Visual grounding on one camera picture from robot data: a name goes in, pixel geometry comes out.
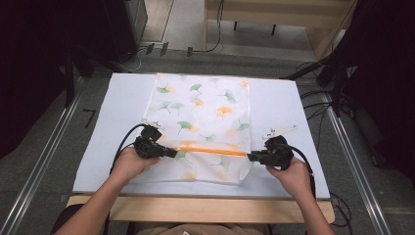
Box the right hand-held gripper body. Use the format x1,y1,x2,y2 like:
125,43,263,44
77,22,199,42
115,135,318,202
259,124,299,170

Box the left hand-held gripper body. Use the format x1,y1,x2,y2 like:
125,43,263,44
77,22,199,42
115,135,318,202
132,120,168,161

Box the white leaf print pillowcase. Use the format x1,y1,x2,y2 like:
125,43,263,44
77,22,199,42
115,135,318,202
130,71,254,186

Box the person's left hand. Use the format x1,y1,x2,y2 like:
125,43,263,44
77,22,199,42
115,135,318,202
110,146,161,184

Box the person's right hand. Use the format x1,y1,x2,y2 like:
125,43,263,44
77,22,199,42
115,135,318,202
265,156,315,201

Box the white table mat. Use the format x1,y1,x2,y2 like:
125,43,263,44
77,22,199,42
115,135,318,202
71,71,332,201

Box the wooden table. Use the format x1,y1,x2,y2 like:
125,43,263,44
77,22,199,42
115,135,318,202
66,194,337,225

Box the black metal stand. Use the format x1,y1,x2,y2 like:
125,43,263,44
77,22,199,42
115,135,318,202
280,55,351,118

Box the black cabinet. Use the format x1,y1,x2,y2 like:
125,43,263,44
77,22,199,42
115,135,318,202
58,0,149,65

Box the black curtain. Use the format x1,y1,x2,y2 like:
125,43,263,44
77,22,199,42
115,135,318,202
336,0,415,184

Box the light wooden bench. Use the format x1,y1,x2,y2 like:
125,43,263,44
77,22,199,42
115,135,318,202
203,0,358,61

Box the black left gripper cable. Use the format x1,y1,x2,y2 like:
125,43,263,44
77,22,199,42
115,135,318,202
109,122,148,175

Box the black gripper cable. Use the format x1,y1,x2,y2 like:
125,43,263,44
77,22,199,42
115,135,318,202
288,145,317,199
109,122,148,175

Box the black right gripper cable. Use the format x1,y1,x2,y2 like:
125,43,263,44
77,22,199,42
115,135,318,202
288,145,317,199

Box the black floor cables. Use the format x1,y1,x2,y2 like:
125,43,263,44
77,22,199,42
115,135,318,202
298,61,336,138

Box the metal floor rail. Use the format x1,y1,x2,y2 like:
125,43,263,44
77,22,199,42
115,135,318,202
321,92,394,235
0,92,84,235

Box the black hanging cable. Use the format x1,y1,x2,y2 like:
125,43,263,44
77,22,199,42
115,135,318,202
186,0,227,58

